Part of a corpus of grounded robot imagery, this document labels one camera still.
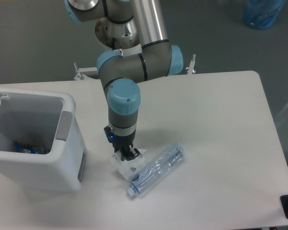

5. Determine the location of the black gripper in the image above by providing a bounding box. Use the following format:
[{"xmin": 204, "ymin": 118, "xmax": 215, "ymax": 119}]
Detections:
[{"xmin": 104, "ymin": 126, "xmax": 140, "ymax": 161}]

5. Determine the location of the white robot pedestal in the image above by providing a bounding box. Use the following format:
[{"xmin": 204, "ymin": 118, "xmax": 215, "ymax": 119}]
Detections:
[{"xmin": 95, "ymin": 17, "xmax": 142, "ymax": 56}]

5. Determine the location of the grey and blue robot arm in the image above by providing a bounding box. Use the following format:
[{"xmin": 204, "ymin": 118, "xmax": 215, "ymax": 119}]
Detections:
[{"xmin": 65, "ymin": 0, "xmax": 183, "ymax": 161}]

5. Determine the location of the white pedestal base frame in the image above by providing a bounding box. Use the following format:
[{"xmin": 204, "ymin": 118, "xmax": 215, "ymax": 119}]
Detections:
[{"xmin": 73, "ymin": 54, "xmax": 196, "ymax": 81}]

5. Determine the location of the clear plastic bag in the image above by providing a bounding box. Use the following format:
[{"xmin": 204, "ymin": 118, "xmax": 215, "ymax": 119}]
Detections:
[{"xmin": 108, "ymin": 149, "xmax": 147, "ymax": 182}]

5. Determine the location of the clear plastic water bottle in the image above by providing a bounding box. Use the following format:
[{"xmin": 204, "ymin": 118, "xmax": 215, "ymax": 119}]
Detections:
[{"xmin": 126, "ymin": 143, "xmax": 185, "ymax": 198}]

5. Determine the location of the blue snack wrapper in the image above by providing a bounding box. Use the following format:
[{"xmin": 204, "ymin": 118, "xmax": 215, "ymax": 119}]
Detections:
[{"xmin": 13, "ymin": 139, "xmax": 49, "ymax": 155}]

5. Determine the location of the white trash can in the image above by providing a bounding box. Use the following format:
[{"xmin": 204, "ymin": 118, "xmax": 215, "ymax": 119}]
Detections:
[{"xmin": 0, "ymin": 87, "xmax": 85, "ymax": 192}]

